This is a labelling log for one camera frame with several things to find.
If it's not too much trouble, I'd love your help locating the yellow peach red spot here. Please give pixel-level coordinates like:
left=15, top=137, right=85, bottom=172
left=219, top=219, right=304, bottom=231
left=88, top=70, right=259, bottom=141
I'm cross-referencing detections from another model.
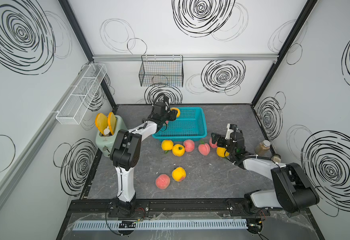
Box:
left=171, top=108, right=180, bottom=118

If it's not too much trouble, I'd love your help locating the pink peach with leaf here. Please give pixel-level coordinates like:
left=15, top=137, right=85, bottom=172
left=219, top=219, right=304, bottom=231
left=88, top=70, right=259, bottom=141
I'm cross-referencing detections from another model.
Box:
left=198, top=141, right=210, bottom=156

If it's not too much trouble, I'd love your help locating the teal plastic basket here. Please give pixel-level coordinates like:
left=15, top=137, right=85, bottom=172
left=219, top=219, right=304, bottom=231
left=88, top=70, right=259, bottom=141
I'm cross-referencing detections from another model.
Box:
left=152, top=107, right=207, bottom=142

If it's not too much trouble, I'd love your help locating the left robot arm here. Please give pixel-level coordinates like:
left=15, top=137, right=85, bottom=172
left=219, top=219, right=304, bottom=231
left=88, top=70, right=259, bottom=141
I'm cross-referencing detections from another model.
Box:
left=110, top=97, right=179, bottom=216

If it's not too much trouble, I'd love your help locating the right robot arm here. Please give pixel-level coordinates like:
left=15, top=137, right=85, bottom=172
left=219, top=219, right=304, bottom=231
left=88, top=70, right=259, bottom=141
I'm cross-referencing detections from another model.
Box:
left=211, top=125, right=320, bottom=214

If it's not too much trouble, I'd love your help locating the yellow peach near basket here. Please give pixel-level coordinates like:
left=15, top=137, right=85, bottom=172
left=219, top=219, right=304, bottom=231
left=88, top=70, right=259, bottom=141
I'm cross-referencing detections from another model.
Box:
left=161, top=140, right=174, bottom=153

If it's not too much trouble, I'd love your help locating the pink peach right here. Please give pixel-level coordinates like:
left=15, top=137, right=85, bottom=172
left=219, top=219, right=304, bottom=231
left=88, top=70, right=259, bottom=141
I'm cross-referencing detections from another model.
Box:
left=209, top=138, right=217, bottom=149

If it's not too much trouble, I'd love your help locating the yellow peach right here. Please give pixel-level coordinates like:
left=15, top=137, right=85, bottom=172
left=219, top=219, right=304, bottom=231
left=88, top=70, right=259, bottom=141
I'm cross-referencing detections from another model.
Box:
left=216, top=147, right=229, bottom=158

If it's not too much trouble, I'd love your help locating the pink peach centre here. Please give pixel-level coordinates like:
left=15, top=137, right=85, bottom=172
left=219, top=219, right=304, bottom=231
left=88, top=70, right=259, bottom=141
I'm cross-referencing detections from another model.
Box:
left=183, top=140, right=195, bottom=153

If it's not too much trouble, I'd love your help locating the small brown glass bottle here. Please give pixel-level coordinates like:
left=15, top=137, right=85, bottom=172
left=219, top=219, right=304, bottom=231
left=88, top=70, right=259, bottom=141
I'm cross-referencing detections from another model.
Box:
left=254, top=140, right=271, bottom=157

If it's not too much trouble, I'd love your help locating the yellow peach with leaf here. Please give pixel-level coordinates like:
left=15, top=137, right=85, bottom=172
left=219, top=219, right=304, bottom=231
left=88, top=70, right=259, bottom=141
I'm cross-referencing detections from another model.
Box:
left=172, top=144, right=185, bottom=157

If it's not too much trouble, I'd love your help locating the yellow toast slice right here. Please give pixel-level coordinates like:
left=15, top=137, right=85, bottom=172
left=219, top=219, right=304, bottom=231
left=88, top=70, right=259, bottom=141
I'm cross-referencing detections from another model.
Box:
left=108, top=112, right=117, bottom=135

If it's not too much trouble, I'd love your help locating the yellow toast slice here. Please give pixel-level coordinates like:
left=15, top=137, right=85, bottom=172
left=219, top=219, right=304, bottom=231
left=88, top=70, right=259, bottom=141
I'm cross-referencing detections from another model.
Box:
left=108, top=112, right=117, bottom=135
left=95, top=113, right=109, bottom=136

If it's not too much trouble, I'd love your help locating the yellow peach front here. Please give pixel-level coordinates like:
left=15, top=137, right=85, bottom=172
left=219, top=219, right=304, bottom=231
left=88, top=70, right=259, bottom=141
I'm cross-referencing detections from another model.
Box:
left=172, top=167, right=186, bottom=182

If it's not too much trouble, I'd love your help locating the yellow toast slice left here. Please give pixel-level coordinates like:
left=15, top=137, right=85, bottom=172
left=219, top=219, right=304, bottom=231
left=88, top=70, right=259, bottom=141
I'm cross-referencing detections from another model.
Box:
left=95, top=113, right=109, bottom=136

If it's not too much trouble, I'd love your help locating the mint green toaster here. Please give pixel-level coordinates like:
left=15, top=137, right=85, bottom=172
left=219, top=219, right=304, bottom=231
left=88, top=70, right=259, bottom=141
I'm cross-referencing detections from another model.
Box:
left=96, top=115, right=127, bottom=158

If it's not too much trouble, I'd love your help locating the pink peach front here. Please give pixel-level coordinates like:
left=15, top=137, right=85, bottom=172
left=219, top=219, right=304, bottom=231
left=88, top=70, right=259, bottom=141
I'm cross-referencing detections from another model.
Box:
left=156, top=174, right=171, bottom=190

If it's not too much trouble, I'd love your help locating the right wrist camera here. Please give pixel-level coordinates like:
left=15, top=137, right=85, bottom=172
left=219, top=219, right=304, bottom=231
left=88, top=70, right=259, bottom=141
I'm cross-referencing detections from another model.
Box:
left=225, top=124, right=237, bottom=140

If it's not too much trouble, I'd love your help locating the black wire wall basket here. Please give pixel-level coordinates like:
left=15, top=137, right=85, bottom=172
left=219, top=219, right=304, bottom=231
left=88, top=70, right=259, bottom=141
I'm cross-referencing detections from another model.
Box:
left=139, top=55, right=184, bottom=88

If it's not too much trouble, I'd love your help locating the white slotted cable duct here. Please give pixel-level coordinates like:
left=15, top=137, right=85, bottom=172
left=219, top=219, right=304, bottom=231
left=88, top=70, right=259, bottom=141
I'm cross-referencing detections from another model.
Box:
left=72, top=219, right=248, bottom=231

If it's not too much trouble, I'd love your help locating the white wire wall shelf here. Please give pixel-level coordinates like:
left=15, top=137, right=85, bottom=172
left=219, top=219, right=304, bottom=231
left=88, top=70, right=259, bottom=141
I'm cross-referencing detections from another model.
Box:
left=56, top=63, right=107, bottom=125

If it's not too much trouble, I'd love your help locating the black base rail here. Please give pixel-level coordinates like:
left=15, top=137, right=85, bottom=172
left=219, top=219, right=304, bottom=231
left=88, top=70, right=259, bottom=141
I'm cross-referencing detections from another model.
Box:
left=68, top=197, right=309, bottom=218

